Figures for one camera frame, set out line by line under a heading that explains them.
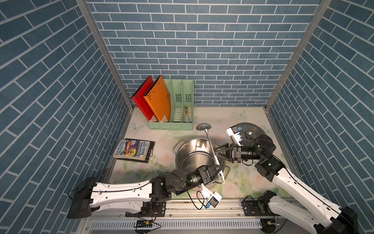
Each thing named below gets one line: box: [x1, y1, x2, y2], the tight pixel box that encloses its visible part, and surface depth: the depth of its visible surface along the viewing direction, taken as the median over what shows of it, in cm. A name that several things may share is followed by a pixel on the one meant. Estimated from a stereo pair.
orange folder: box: [143, 75, 172, 122], surface depth 96 cm
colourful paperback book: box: [112, 139, 151, 161], surface depth 93 cm
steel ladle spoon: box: [195, 122, 225, 185], surface depth 64 cm
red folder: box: [130, 75, 155, 121], surface depth 91 cm
